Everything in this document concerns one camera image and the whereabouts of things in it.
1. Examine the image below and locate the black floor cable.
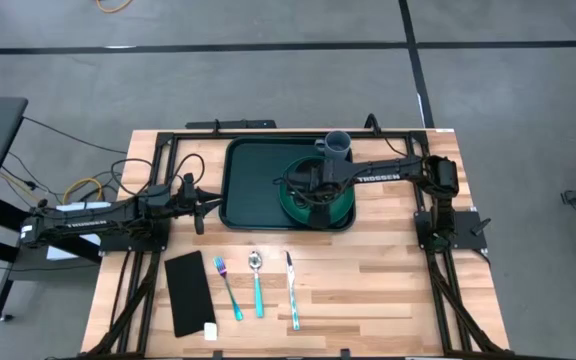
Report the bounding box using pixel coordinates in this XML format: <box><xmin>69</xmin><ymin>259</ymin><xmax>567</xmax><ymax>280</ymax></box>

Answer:
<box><xmin>21</xmin><ymin>115</ymin><xmax>129</xmax><ymax>156</ymax></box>

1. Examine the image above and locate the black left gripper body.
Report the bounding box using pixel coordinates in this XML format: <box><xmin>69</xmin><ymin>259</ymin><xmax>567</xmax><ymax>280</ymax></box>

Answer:
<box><xmin>180</xmin><ymin>172</ymin><xmax>210</xmax><ymax>217</ymax></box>

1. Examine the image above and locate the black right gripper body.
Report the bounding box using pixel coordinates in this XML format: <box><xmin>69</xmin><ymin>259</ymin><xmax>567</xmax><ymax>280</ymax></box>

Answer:
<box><xmin>285</xmin><ymin>162</ymin><xmax>338</xmax><ymax>202</ymax></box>

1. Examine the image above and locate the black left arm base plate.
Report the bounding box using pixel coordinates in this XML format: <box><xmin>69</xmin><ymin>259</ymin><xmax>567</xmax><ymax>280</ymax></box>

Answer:
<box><xmin>98</xmin><ymin>219</ymin><xmax>169</xmax><ymax>253</ymax></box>

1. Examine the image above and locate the dark green serving tray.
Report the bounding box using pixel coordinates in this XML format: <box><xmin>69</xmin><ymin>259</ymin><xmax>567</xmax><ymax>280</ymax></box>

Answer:
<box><xmin>218</xmin><ymin>135</ymin><xmax>358</xmax><ymax>232</ymax></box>

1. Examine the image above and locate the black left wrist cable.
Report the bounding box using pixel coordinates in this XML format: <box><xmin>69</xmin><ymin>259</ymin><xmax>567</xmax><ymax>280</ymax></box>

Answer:
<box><xmin>167</xmin><ymin>152</ymin><xmax>207</xmax><ymax>194</ymax></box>

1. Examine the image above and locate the knife with teal white handle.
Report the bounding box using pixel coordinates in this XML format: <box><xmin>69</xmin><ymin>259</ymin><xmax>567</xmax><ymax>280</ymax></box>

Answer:
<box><xmin>284</xmin><ymin>250</ymin><xmax>302</xmax><ymax>332</ymax></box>

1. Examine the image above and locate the yellow floor cable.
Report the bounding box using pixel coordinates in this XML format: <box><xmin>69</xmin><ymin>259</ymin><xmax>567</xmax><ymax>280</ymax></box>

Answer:
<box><xmin>95</xmin><ymin>0</ymin><xmax>134</xmax><ymax>14</ymax></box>
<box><xmin>62</xmin><ymin>177</ymin><xmax>104</xmax><ymax>204</ymax></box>

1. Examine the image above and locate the spoon with teal handle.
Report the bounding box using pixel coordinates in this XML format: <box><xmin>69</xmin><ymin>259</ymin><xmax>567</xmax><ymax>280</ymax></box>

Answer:
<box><xmin>247</xmin><ymin>250</ymin><xmax>266</xmax><ymax>319</ymax></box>

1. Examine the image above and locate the black aluminium table frame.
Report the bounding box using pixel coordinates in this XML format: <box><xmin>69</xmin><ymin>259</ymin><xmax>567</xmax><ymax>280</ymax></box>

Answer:
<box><xmin>80</xmin><ymin>129</ymin><xmax>512</xmax><ymax>360</ymax></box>

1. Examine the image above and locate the black cloth napkin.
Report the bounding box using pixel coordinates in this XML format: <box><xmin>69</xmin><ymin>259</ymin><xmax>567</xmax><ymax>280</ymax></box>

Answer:
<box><xmin>163</xmin><ymin>250</ymin><xmax>218</xmax><ymax>339</ymax></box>

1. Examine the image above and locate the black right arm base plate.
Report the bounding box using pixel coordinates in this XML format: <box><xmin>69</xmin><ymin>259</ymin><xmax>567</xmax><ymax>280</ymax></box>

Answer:
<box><xmin>414</xmin><ymin>209</ymin><xmax>493</xmax><ymax>251</ymax></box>

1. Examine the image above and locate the black power strip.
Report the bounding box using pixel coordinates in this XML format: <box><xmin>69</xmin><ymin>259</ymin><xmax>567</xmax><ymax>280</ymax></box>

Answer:
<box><xmin>185</xmin><ymin>119</ymin><xmax>278</xmax><ymax>130</ymax></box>

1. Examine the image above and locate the grey mug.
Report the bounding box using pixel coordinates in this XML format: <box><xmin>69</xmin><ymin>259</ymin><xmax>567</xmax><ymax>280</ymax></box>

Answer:
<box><xmin>314</xmin><ymin>130</ymin><xmax>354</xmax><ymax>162</ymax></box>

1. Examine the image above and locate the iridescent fork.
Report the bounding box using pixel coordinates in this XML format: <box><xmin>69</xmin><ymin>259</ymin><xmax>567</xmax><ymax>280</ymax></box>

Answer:
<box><xmin>212</xmin><ymin>256</ymin><xmax>245</xmax><ymax>322</ymax></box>

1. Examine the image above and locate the green round plate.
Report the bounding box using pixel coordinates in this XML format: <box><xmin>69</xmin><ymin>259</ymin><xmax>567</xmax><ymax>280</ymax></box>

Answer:
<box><xmin>277</xmin><ymin>155</ymin><xmax>357</xmax><ymax>227</ymax></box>

